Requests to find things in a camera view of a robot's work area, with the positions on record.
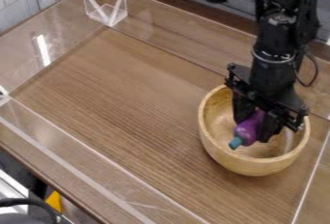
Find brown wooden bowl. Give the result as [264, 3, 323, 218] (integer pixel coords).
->
[197, 85, 311, 177]

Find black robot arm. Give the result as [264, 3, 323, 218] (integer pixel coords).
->
[204, 0, 319, 143]

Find black cable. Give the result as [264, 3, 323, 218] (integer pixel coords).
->
[0, 197, 59, 224]

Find clear acrylic tray wall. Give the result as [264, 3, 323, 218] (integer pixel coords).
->
[0, 0, 330, 224]

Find yellow black device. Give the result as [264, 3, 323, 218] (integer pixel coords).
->
[24, 187, 88, 224]

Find purple toy eggplant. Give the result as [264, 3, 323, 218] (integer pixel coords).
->
[228, 110, 264, 150]

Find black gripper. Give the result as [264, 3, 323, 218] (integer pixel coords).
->
[224, 48, 310, 143]

